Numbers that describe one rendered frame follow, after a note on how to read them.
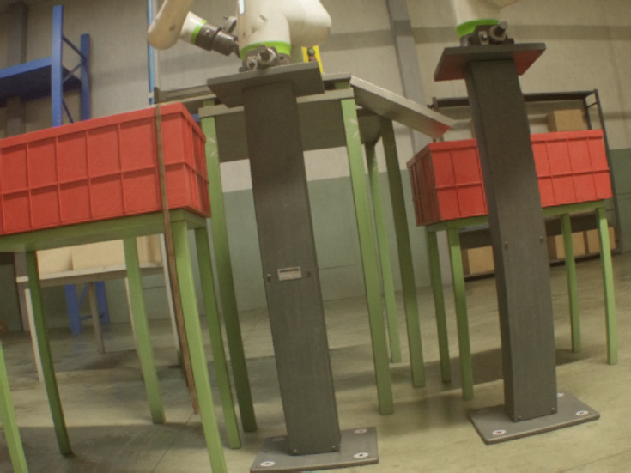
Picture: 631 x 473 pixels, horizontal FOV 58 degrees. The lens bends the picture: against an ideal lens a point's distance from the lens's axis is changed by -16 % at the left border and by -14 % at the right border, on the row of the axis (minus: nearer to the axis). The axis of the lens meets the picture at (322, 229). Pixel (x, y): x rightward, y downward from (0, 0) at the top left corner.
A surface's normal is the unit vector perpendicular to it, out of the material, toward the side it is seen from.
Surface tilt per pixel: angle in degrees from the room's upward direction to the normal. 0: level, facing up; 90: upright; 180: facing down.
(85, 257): 90
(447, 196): 90
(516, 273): 90
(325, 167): 90
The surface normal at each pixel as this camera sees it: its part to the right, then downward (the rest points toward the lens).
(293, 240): -0.05, -0.03
